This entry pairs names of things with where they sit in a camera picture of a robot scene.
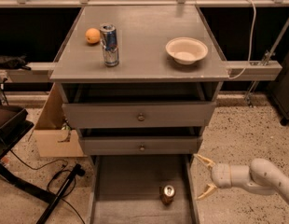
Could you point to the metal rail frame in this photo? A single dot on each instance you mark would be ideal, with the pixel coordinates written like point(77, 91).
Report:
point(52, 35)

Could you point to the white paper bowl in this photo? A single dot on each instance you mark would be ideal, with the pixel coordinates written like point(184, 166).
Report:
point(186, 50)

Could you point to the grey drawer cabinet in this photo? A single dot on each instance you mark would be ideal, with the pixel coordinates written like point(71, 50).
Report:
point(160, 96)

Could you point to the blue silver energy drink can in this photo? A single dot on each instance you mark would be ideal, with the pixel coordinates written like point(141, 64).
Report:
point(108, 33)

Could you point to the cardboard box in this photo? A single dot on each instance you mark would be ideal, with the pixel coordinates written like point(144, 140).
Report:
point(53, 136)

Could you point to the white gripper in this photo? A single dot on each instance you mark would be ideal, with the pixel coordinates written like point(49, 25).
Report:
point(221, 174)

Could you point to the orange fruit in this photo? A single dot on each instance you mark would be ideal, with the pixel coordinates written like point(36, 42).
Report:
point(92, 35)

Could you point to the grey middle drawer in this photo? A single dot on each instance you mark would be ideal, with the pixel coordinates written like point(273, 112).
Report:
point(140, 145)

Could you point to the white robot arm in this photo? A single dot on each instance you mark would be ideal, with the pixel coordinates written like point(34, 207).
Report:
point(261, 177)

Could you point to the black cabinet at right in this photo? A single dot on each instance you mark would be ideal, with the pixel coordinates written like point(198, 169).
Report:
point(279, 91)

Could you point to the grey bottom drawer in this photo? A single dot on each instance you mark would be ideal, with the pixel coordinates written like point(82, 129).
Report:
point(125, 190)

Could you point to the grey drawer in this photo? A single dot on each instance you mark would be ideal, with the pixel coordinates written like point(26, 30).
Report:
point(125, 190)
point(139, 115)
point(140, 145)

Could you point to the orange soda can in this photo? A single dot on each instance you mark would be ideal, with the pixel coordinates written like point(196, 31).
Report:
point(167, 194)

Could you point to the grey top drawer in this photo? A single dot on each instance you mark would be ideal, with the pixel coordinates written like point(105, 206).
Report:
point(139, 115)

